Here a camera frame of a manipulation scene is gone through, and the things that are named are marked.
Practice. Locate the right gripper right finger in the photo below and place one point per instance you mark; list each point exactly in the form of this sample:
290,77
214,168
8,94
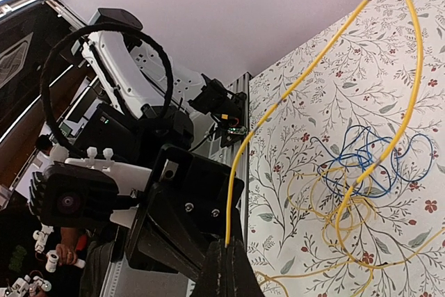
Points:
240,278

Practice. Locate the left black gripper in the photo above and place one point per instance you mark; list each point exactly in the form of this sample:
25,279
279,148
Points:
181,213

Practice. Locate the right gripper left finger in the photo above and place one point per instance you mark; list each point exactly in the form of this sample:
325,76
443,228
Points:
214,275

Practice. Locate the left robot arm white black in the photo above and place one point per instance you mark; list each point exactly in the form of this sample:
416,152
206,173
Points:
150,97

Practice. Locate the left arm base electronics board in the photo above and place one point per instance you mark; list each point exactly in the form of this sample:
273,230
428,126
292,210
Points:
229,129

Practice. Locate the floral patterned table cloth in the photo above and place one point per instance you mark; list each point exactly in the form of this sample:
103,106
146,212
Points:
312,229

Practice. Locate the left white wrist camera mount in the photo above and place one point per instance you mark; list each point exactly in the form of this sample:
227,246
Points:
88,193

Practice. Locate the aluminium front rail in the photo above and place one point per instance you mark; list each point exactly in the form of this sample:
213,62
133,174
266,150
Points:
226,155

